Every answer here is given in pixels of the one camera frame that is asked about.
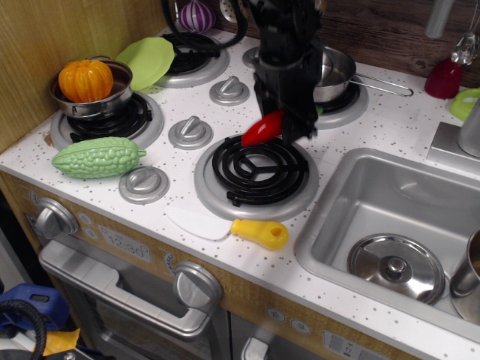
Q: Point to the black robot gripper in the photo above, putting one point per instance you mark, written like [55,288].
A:
[290,88]

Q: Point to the red toy chili pepper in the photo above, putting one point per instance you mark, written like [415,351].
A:
[265,130]

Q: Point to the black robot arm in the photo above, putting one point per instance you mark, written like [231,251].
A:
[286,30]

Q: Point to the steel pot lid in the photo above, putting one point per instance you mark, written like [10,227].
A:
[399,264]

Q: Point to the front right black burner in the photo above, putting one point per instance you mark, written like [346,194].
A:
[269,181]

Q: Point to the silver stovetop knob upper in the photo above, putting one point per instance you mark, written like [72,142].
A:
[229,93]

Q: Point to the silver stovetop knob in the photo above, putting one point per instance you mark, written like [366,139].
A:
[250,57]
[143,185]
[190,134]
[229,93]

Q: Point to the silver stovetop knob back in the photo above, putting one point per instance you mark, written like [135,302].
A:
[250,57]

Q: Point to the silver stovetop knob middle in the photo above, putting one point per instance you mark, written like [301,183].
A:
[190,134]

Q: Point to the back left black burner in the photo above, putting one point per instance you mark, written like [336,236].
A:
[191,68]

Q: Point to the hanging silver strainer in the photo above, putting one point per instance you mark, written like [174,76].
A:
[227,10]

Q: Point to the purple striped toy onion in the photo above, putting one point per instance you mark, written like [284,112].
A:
[196,17]

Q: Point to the red toy cup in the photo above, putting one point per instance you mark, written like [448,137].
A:
[444,80]

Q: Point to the front left black burner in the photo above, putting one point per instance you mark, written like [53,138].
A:
[141,121]

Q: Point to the light green plastic plate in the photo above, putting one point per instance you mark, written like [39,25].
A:
[148,59]

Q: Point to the silver toy faucet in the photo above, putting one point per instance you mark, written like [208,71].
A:
[458,147]

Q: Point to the silver stovetop knob front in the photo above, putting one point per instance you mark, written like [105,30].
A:
[143,185]

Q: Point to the light green plastic utensil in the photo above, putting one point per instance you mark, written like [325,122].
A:
[463,103]

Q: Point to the hanging silver utensil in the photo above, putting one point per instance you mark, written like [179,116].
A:
[467,46]

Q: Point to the silver oven knob right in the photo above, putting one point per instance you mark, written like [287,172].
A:
[195,287]

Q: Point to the silver oven knob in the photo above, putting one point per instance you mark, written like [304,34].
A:
[54,219]
[195,287]

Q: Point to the green toy bitter gourd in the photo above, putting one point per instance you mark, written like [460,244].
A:
[99,158]

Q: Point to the orange toy pumpkin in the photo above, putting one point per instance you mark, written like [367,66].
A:
[86,81]

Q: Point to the steel cup at right edge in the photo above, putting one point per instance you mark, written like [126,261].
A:
[464,284]

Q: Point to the silver oven knob left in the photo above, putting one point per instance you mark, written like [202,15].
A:
[54,219]

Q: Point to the blue plastic object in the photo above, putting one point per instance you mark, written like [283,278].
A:
[47,301]

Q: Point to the yellow cloth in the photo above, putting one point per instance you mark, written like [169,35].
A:
[60,341]

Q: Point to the steel saucepan with wire handle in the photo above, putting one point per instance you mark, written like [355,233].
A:
[338,71]

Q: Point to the white knife with yellow handle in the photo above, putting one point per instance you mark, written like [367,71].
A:
[271,235]

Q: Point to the steel pot with handles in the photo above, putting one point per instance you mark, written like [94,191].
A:
[118,98]

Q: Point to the silver pole on wall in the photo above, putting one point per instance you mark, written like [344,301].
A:
[438,18]

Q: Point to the silver oven door handle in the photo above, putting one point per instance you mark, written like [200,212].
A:
[100,280]

